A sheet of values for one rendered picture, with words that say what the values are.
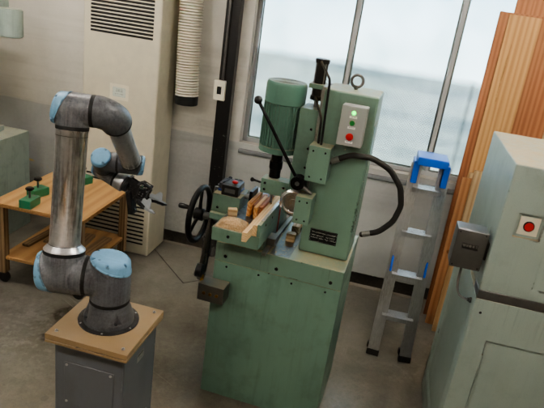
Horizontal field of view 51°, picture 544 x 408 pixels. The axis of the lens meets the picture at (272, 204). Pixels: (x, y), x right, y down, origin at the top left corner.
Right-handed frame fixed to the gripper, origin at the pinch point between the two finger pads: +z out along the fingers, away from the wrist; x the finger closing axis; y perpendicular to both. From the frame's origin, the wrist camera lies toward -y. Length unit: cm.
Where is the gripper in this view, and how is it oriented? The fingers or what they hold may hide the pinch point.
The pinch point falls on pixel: (159, 210)
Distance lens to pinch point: 269.6
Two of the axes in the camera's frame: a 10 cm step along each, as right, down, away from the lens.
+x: 2.7, -3.1, 9.1
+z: 8.5, 5.2, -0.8
